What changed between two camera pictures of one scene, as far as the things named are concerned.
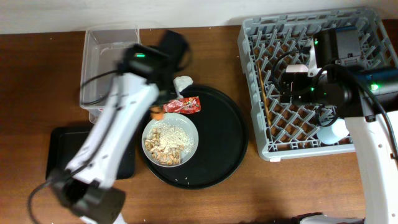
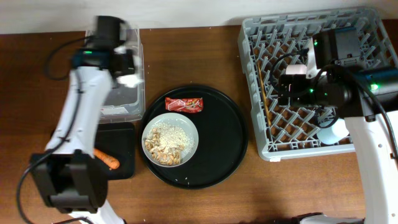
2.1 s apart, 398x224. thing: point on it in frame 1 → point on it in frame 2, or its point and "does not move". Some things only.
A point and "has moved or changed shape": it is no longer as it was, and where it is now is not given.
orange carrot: [157, 112] has moved or changed shape
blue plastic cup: [332, 133] does not move
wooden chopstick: [264, 96] does not move
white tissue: [181, 83] has moved or changed shape
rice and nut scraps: [165, 142] does not move
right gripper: [299, 83] does not move
